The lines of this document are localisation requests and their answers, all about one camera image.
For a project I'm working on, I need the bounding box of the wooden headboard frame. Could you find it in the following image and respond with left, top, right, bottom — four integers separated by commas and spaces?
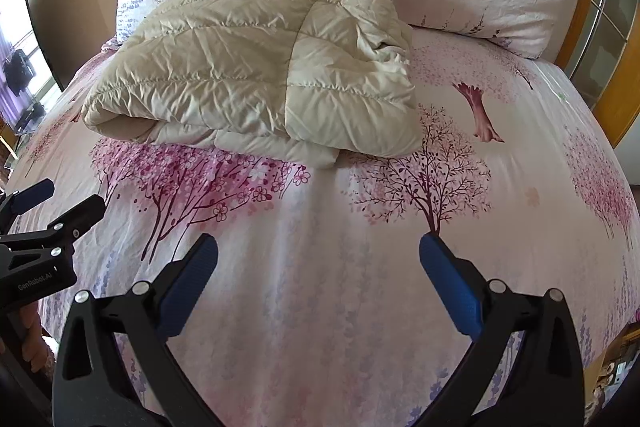
552, 0, 640, 188

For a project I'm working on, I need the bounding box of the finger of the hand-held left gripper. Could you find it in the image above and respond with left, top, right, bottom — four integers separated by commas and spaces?
0, 178, 56, 233
27, 194, 107, 258

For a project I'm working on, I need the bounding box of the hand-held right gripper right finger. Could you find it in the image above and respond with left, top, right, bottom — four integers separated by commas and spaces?
419, 232, 586, 427

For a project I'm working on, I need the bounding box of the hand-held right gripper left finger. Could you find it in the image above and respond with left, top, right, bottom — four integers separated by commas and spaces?
51, 233, 236, 427

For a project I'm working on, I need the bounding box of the person's left hand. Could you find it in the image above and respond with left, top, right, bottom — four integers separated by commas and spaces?
0, 304, 57, 380

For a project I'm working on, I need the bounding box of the beige quilted down jacket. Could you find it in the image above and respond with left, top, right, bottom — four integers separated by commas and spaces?
81, 0, 425, 169

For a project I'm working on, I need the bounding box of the dark framed window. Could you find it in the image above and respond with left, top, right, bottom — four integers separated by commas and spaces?
0, 0, 64, 138

